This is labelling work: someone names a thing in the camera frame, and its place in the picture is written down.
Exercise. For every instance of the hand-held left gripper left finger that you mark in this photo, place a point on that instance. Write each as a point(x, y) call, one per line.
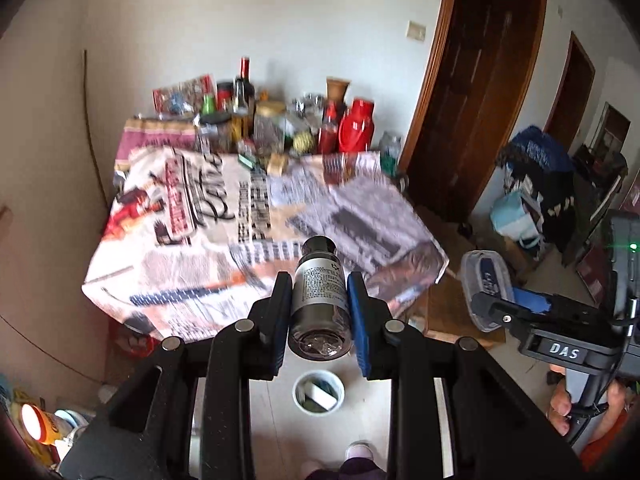
point(281, 320)

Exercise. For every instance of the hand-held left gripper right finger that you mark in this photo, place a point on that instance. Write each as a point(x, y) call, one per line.
point(359, 320)

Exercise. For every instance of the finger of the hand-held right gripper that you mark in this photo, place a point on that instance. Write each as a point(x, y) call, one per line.
point(532, 301)
point(495, 310)

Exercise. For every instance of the clear blue plastic container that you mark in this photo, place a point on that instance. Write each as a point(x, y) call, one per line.
point(487, 272)

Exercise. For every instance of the small dark bottle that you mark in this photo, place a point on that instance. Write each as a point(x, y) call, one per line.
point(317, 300)

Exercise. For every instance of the white bucket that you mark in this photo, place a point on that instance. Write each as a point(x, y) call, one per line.
point(300, 385)

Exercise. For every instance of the person's right hand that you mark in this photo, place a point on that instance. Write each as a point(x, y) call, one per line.
point(560, 402)

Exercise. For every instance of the dark red board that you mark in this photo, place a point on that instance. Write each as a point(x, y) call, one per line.
point(595, 265)

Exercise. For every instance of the blue paper bag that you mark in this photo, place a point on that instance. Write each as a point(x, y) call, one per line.
point(512, 222)

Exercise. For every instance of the cardboard sheet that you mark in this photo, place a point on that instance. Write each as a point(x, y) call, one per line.
point(440, 240)

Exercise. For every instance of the pile of dark clothes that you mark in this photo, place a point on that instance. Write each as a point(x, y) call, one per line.
point(545, 185)

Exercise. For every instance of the printed tablecloth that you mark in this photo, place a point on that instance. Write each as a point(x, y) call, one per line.
point(175, 260)

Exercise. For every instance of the person's shoe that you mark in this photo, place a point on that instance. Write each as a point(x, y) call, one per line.
point(360, 450)

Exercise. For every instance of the person's leg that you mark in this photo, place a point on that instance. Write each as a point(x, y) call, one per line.
point(350, 470)

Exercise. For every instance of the dark bag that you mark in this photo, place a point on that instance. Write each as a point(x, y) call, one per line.
point(602, 165)

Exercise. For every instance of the tape roll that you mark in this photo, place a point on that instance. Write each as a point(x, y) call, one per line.
point(277, 164)

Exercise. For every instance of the small green box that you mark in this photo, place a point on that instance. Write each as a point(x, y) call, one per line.
point(246, 160)

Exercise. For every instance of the glass jar with green contents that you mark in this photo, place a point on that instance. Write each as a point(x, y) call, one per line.
point(391, 155)

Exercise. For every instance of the yellow-green ball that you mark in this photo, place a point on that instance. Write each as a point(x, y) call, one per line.
point(303, 142)

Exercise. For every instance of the red sauce bottle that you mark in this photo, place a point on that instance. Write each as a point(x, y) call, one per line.
point(328, 130)

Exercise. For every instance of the red thermos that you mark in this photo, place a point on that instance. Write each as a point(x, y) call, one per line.
point(356, 127)

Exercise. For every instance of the gold-lidded glass jar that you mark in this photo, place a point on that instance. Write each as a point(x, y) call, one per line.
point(270, 127)

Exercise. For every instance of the black-lidded glass jar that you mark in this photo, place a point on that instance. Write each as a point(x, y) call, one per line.
point(215, 132)

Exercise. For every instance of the yellow jar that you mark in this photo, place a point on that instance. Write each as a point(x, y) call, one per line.
point(242, 125)

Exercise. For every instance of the narrow wooden door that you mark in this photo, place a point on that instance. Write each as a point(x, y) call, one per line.
point(570, 90)

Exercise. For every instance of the metal bowls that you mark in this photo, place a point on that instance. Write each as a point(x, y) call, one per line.
point(307, 104)

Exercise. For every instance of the large wooden door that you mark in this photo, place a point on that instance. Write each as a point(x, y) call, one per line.
point(475, 85)

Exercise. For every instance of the pink woven cloth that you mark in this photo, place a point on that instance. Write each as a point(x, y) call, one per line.
point(150, 135)

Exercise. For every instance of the green bottle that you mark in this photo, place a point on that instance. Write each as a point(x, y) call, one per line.
point(208, 105)

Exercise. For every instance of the brown vase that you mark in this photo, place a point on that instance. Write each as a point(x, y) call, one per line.
point(338, 91)

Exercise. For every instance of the red canister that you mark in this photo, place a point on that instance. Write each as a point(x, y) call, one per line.
point(225, 96)

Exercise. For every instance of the dark wine bottle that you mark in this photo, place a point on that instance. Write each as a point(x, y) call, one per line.
point(244, 87)

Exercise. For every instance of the red snack bag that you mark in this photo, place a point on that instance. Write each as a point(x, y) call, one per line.
point(182, 94)

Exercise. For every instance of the thin curved stick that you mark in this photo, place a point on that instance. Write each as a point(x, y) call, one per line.
point(92, 150)

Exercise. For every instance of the light switch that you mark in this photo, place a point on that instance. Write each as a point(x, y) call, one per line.
point(416, 30)

